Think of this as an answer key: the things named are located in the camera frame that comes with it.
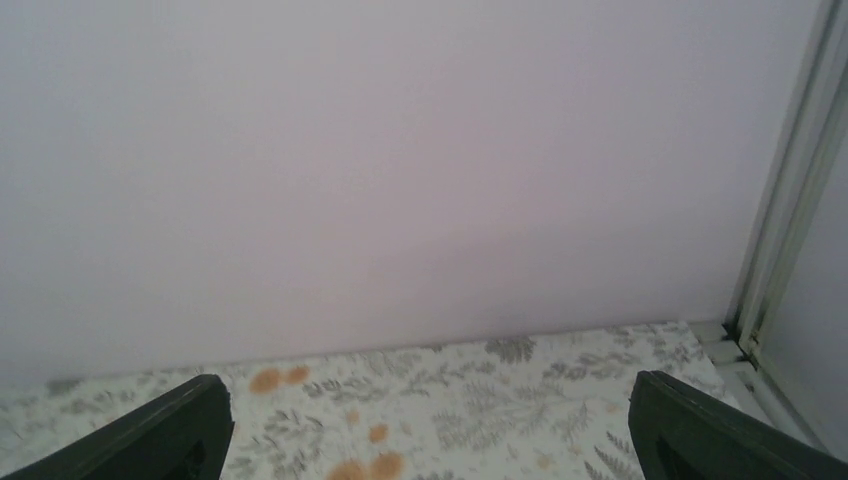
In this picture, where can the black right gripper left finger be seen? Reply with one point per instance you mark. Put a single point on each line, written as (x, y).
(184, 433)

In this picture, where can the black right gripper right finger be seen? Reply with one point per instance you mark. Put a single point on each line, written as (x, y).
(680, 432)

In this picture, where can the floral patterned table mat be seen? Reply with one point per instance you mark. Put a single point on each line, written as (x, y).
(540, 407)

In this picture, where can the aluminium frame post right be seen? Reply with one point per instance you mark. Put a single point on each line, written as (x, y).
(814, 127)

